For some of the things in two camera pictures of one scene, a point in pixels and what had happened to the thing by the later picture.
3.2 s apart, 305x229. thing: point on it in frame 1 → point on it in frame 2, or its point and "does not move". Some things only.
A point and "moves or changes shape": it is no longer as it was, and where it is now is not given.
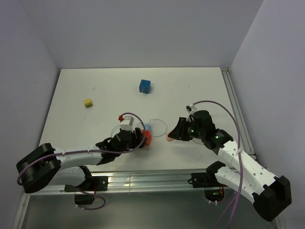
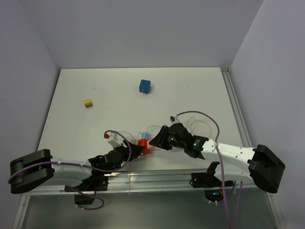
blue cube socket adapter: x=145 y=86 does not move
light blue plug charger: x=147 y=127 → x=146 y=135
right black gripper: x=179 y=132 → x=159 y=140
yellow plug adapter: x=87 y=103 does not move
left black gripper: x=138 y=140 → x=136 y=150
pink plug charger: x=167 y=139 moves or changes shape
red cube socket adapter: x=147 y=134 → x=143 y=142
